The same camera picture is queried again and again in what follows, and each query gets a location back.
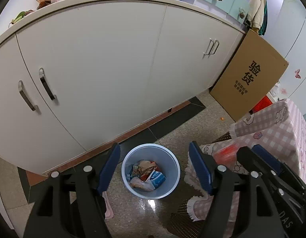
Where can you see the white blue carton box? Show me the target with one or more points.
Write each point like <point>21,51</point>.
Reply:
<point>155,180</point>

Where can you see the pink checkered cartoon tablecloth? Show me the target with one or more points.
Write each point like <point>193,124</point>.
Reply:
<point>271,142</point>

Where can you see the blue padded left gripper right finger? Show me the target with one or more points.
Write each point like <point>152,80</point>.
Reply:
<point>205,167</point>

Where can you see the light blue plastic trash bin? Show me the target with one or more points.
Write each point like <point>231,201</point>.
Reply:
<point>167,164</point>

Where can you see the brown cardboard box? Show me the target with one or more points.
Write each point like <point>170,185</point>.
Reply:
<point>253,71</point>

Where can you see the pink white slipper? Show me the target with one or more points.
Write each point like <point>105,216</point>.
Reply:
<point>109,212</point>

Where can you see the hanging beige jacket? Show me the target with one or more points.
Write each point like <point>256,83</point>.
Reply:
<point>257,16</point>

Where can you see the red snack wrapper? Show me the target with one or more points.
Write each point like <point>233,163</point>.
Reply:
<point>226,155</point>

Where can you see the long white floor cabinet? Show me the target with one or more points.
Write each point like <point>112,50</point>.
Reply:
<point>78,74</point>

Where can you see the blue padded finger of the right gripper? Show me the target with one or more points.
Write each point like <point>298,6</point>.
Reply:
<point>268,158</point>

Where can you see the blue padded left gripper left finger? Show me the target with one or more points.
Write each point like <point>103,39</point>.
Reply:
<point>109,167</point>

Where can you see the white wardrobe with butterflies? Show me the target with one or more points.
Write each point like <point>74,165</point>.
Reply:
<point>286,32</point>

